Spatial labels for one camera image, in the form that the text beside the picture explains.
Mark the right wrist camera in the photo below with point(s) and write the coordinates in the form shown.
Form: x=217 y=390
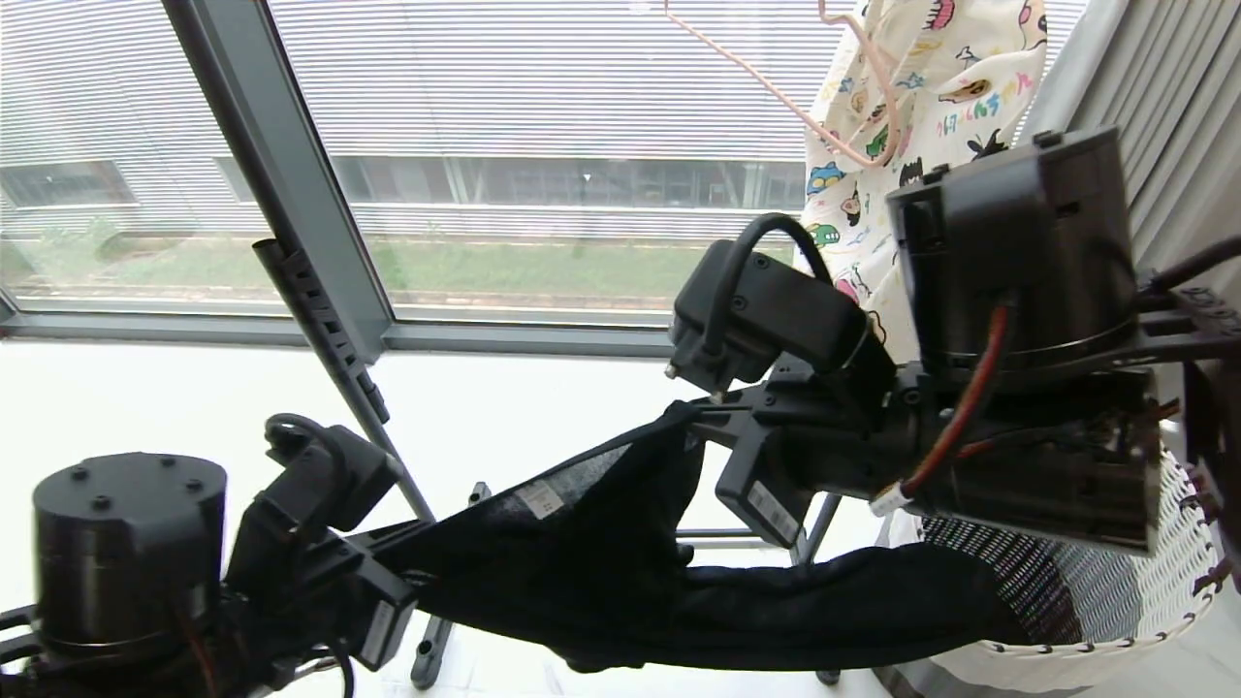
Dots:
x=776 y=310

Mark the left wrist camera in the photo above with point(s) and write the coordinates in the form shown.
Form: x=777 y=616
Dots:
x=339 y=485

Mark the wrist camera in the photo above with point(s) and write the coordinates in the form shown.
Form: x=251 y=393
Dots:
x=776 y=310
x=339 y=485

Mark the beige curtain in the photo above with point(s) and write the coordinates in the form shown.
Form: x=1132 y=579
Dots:
x=1183 y=97

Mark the black garment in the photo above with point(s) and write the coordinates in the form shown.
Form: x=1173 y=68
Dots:
x=582 y=582

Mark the white laundry basket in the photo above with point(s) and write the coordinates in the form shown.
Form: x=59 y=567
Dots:
x=1115 y=601

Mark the black clothes rack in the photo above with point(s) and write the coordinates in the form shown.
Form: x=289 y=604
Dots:
x=320 y=310

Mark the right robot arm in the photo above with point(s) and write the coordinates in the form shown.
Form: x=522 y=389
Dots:
x=1018 y=242

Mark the pink clothes hanger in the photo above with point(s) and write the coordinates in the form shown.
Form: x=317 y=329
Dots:
x=805 y=117

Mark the cream printed garment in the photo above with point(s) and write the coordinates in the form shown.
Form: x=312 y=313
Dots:
x=970 y=58

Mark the window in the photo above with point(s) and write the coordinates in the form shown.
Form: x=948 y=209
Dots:
x=582 y=97

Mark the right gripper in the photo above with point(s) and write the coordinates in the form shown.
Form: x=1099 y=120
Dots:
x=834 y=446

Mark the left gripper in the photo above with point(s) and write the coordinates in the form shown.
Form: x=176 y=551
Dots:
x=330 y=591

